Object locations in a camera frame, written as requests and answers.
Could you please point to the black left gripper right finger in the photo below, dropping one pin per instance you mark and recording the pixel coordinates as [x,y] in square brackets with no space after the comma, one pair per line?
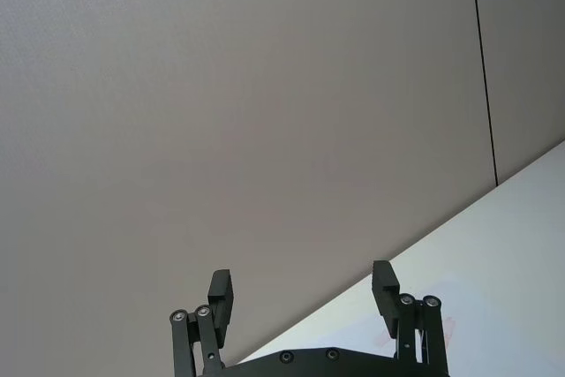
[385,306]

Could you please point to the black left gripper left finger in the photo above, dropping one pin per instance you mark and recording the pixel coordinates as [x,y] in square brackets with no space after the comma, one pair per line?
[219,306]

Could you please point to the white table cloth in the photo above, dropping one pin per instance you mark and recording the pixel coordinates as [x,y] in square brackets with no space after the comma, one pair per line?
[494,288]

